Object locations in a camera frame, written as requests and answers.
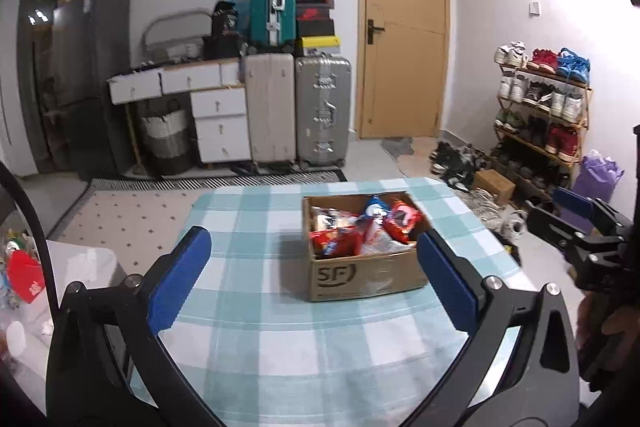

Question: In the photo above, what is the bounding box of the black cable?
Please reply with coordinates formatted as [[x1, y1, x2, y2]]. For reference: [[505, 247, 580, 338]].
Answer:
[[0, 162, 58, 308]]

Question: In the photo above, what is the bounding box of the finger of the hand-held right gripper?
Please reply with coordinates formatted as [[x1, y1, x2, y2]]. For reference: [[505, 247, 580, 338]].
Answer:
[[526, 202, 621, 293], [554, 186, 626, 233]]

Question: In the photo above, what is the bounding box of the white side table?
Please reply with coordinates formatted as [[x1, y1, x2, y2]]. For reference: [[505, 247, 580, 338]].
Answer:
[[0, 239, 131, 388]]

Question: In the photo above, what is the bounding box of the heap of loose shoes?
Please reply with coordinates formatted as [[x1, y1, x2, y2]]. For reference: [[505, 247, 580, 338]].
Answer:
[[430, 139, 531, 238]]

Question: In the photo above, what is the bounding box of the dark glass wardrobe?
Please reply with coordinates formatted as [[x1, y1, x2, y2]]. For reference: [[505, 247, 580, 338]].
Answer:
[[15, 0, 71, 175]]

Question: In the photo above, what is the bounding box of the red card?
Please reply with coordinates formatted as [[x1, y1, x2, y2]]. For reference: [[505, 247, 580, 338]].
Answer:
[[6, 249, 46, 303]]

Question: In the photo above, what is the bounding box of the oval grey-framed mirror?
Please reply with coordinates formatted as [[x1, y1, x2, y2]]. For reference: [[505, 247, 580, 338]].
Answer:
[[142, 9, 213, 58]]

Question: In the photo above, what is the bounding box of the yellow black shoe box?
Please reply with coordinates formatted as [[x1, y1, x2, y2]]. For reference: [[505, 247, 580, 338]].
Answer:
[[296, 34, 342, 56]]

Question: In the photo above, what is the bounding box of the cream dotted rug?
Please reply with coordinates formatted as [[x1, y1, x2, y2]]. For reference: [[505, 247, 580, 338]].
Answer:
[[47, 172, 348, 278]]

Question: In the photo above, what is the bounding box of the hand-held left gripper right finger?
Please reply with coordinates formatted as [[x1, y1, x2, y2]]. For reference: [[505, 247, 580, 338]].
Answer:
[[400, 229, 582, 427]]

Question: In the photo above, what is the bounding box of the pile of snack packets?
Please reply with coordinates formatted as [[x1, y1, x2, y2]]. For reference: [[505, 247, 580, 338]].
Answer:
[[309, 194, 423, 258]]

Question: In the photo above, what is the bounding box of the black storage box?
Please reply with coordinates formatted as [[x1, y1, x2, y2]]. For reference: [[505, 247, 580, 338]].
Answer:
[[201, 34, 242, 59]]

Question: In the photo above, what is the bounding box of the white drawer desk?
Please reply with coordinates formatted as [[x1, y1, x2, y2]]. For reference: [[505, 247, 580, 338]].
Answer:
[[107, 58, 252, 165]]

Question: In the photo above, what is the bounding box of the beige suitcase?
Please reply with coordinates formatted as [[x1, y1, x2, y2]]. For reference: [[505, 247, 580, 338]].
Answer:
[[243, 53, 297, 165]]

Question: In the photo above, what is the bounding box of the wooden door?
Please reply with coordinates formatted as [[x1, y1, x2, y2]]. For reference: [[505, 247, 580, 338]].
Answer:
[[355, 0, 448, 140]]

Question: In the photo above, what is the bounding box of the black printed bag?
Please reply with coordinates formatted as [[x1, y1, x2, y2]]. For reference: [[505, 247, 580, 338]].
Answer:
[[210, 0, 240, 38]]

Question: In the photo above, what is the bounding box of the person's right hand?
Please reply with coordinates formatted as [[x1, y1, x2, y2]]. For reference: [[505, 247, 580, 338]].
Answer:
[[602, 304, 640, 340]]

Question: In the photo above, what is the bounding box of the woven laundry basket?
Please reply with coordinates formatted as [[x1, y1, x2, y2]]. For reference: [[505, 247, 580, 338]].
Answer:
[[137, 99, 193, 175]]

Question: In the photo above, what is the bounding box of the brown cardboard box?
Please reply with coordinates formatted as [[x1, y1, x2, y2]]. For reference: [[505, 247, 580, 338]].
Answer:
[[301, 191, 435, 303]]

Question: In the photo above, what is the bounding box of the teal suitcase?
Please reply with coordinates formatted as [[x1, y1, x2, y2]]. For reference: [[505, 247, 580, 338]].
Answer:
[[250, 0, 297, 48]]

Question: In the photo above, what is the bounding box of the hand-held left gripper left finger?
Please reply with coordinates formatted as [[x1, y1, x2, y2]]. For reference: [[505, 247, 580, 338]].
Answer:
[[46, 226, 226, 427]]

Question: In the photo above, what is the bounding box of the black red-logo shoe box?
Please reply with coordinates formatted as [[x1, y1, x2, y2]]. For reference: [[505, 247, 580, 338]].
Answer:
[[296, 3, 335, 20]]

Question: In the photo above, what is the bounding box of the dark grey refrigerator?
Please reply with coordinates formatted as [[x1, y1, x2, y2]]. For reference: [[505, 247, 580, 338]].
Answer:
[[50, 0, 132, 180]]

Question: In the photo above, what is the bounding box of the plain black shoe box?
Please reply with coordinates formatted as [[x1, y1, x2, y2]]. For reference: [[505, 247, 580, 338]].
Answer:
[[296, 18, 335, 38]]

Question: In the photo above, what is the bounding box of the shoe rack with shoes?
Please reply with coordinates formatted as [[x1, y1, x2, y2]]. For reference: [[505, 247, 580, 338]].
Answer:
[[494, 41, 592, 188]]

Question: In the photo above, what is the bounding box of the grey door mat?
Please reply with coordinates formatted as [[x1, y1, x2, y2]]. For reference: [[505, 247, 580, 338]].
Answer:
[[381, 136, 417, 158]]

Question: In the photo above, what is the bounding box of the small brown shoe carton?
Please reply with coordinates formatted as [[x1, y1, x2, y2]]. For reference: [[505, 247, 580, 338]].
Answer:
[[472, 168, 516, 204]]

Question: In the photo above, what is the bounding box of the silver suitcase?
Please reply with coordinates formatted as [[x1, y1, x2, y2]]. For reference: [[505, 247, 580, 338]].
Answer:
[[294, 54, 352, 168]]

